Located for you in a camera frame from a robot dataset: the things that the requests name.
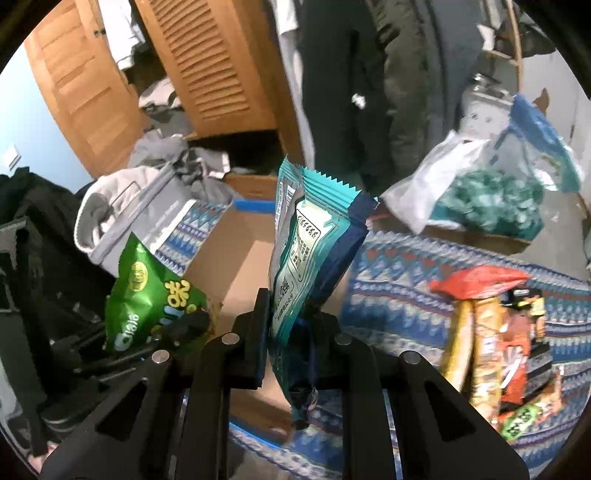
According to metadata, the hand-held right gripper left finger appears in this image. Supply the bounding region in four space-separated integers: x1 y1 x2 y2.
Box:
41 288 269 480

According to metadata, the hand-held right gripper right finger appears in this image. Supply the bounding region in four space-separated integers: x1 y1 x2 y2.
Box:
295 313 529 480

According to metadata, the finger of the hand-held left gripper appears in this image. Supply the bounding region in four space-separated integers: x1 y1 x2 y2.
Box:
139 310 212 365

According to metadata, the cardboard box with blue tape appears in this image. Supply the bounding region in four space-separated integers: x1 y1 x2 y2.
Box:
185 199 356 444

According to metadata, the teal snack packet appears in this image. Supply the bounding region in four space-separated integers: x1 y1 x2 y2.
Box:
268 156 380 431

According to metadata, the red snack packet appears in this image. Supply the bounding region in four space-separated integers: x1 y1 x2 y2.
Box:
429 265 532 301

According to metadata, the orange noodle snack packet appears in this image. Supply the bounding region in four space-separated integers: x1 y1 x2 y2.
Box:
499 288 561 418

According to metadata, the patterned blue blanket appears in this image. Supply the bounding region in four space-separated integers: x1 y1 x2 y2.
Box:
152 203 591 480

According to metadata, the grey fabric bag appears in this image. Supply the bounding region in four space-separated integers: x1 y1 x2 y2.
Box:
74 161 204 278

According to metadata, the yellow snack packet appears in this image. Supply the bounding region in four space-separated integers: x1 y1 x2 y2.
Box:
438 295 506 428

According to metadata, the wooden wardrobe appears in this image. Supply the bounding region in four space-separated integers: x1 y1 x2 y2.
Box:
185 0 305 201

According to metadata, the black clothing pile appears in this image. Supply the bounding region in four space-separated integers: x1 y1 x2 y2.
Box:
0 168 116 416

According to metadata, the flat brown cardboard box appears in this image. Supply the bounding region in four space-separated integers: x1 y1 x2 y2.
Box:
425 224 532 254

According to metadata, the white plastic bag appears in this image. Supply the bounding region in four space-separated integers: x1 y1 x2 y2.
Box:
383 131 504 234

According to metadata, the pile of grey clothes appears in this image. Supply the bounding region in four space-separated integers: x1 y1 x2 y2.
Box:
127 76 234 204

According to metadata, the pile of teal packets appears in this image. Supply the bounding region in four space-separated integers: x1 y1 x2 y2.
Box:
434 168 546 241

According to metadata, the green label snack packet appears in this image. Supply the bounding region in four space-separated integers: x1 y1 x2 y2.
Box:
499 404 548 444

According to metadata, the olive hanging coat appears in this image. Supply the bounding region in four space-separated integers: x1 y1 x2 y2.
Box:
383 0 444 185

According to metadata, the black hanging jacket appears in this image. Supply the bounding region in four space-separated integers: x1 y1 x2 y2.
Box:
295 0 398 185

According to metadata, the white hanging garment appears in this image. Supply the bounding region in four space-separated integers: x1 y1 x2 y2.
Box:
274 0 315 162

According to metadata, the louvered wooden wardrobe door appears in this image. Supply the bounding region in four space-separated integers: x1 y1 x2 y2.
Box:
134 0 282 139

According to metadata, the white perforated panel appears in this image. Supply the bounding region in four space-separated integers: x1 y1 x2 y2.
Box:
462 74 514 139

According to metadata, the blue and clear plastic bag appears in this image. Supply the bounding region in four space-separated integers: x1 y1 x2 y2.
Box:
489 95 583 192

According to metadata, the dark grey hanging garment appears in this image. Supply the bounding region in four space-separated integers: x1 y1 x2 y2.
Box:
429 0 485 134

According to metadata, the wooden rack frame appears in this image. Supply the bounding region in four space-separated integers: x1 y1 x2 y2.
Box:
480 0 525 93

